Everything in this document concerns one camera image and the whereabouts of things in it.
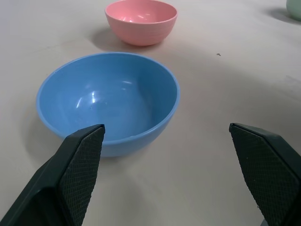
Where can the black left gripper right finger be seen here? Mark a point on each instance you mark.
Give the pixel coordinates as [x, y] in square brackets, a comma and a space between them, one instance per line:
[270, 169]

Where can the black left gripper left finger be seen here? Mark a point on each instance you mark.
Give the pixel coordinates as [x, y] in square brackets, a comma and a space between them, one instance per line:
[61, 179]

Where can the blue plastic bowl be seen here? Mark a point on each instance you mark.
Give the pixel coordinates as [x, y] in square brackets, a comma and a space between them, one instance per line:
[113, 99]

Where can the green plastic bowl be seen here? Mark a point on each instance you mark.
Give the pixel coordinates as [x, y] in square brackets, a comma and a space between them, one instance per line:
[294, 8]

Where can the pink plastic bowl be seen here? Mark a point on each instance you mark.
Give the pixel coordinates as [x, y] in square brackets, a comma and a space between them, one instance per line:
[141, 22]

